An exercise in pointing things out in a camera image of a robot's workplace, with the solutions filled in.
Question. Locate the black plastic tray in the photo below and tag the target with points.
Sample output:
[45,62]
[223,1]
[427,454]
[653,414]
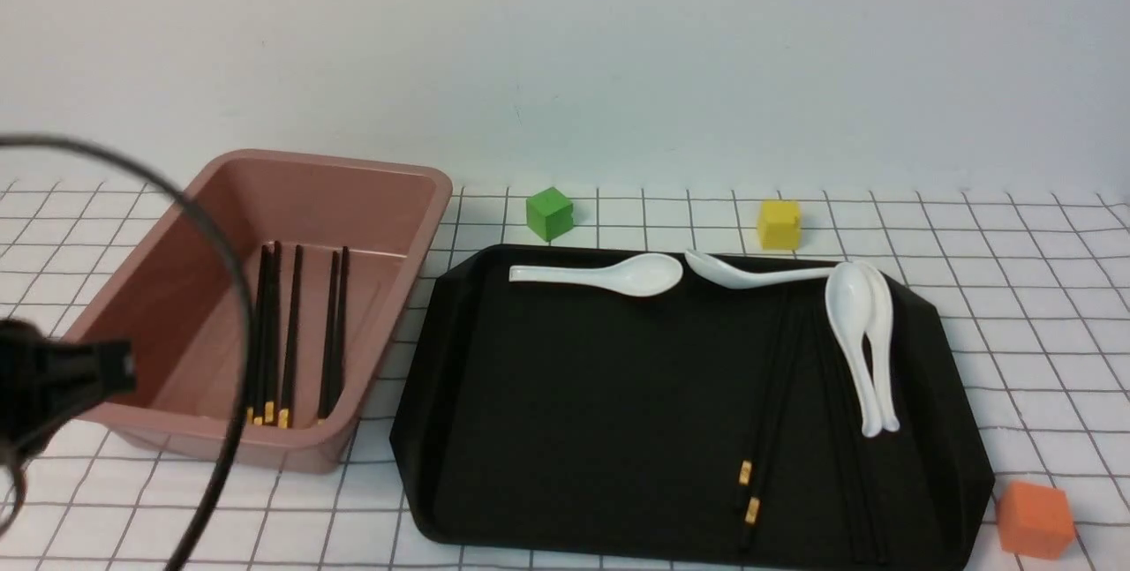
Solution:
[572,419]

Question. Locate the white spoon left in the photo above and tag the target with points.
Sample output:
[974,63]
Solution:
[644,275]

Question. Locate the white spoon middle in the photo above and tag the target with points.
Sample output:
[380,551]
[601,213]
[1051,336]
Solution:
[719,272]

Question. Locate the white spoon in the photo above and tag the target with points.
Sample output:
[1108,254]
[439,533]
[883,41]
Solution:
[849,306]
[879,333]
[644,275]
[719,272]

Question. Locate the pink plastic bin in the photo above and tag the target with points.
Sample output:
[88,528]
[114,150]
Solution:
[173,299]

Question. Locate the orange cube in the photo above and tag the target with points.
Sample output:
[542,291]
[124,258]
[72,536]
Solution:
[1035,521]

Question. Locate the white spoon far right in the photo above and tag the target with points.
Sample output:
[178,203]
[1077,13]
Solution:
[879,333]

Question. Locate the white spoon front right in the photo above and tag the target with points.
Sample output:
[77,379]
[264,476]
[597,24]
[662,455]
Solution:
[849,306]

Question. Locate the green cube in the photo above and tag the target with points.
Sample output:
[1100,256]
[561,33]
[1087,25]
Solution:
[549,214]

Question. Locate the yellow cube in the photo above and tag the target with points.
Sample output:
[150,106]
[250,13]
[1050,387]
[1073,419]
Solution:
[779,225]

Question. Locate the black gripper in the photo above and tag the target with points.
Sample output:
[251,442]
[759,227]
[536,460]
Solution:
[46,383]

